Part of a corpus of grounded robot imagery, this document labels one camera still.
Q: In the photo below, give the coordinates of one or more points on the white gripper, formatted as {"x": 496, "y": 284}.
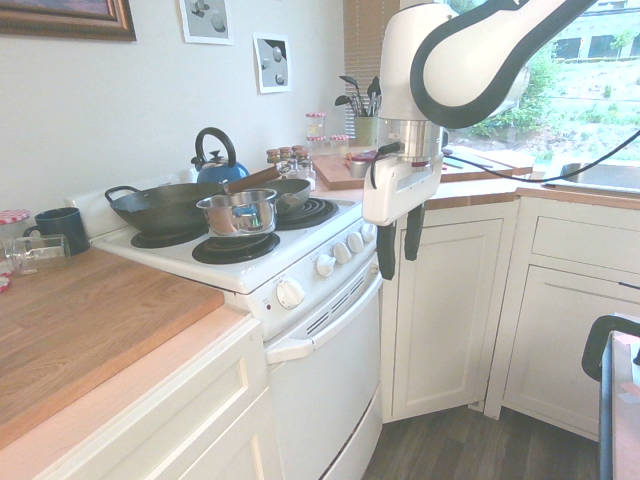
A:
{"x": 395, "y": 192}

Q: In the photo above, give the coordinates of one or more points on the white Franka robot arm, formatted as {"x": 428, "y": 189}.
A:
{"x": 400, "y": 50}

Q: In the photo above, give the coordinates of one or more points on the large white oven knob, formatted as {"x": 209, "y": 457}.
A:
{"x": 290, "y": 293}

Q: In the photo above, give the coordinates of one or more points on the small white burner knob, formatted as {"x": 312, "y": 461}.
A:
{"x": 368, "y": 232}
{"x": 325, "y": 265}
{"x": 342, "y": 253}
{"x": 356, "y": 242}

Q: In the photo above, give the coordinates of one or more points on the white corner cabinet door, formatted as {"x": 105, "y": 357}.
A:
{"x": 445, "y": 310}

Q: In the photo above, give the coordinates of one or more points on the small metal tin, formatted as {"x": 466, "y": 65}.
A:
{"x": 359, "y": 169}

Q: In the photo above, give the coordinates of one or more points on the black coil burner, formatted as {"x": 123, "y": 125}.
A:
{"x": 235, "y": 249}
{"x": 160, "y": 239}
{"x": 315, "y": 212}

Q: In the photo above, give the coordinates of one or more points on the wooden cutting board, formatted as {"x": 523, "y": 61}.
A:
{"x": 335, "y": 172}

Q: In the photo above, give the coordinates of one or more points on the jar with red checkered lid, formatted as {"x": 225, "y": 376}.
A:
{"x": 12, "y": 225}
{"x": 316, "y": 146}
{"x": 339, "y": 146}
{"x": 315, "y": 125}

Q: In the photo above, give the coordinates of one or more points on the green utensil holder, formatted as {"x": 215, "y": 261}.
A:
{"x": 366, "y": 131}

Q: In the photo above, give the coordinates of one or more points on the glass shaker with metal cap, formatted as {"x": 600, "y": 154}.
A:
{"x": 293, "y": 170}
{"x": 308, "y": 171}

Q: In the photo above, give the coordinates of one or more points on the spice jar with cork lid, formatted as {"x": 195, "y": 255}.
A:
{"x": 299, "y": 151}
{"x": 273, "y": 157}
{"x": 285, "y": 154}

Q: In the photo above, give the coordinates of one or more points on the black kitchen spoon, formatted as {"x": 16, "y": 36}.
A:
{"x": 341, "y": 100}

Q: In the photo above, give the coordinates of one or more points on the black kitchen turner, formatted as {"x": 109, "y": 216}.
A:
{"x": 374, "y": 90}

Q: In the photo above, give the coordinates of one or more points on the stainless steel saucepan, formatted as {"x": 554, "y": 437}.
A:
{"x": 240, "y": 215}

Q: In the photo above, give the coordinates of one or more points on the white electric stove range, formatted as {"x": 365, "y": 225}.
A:
{"x": 240, "y": 272}

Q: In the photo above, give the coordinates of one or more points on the black kitchen spatula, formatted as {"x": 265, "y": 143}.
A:
{"x": 349, "y": 82}

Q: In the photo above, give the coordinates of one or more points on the white sink cabinet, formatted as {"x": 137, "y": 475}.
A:
{"x": 560, "y": 340}

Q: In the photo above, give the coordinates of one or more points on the stainless steel sink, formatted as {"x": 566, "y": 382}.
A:
{"x": 600, "y": 176}

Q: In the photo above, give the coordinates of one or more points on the small grey shapes print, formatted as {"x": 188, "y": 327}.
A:
{"x": 272, "y": 62}

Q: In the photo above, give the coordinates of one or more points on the white cabinet beside stove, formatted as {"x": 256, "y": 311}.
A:
{"x": 175, "y": 400}

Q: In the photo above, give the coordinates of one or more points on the large grey shapes print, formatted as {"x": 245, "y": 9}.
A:
{"x": 206, "y": 20}

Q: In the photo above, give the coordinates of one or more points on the large wooden butcher block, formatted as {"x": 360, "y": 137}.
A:
{"x": 90, "y": 320}

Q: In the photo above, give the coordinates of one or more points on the dark blue mug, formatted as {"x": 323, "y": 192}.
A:
{"x": 60, "y": 225}

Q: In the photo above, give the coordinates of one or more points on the clear empty glass jar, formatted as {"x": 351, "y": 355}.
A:
{"x": 40, "y": 252}

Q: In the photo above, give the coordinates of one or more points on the loose red checkered lid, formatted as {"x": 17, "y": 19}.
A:
{"x": 4, "y": 282}

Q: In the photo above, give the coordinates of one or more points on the wood framed painting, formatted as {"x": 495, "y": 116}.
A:
{"x": 65, "y": 17}

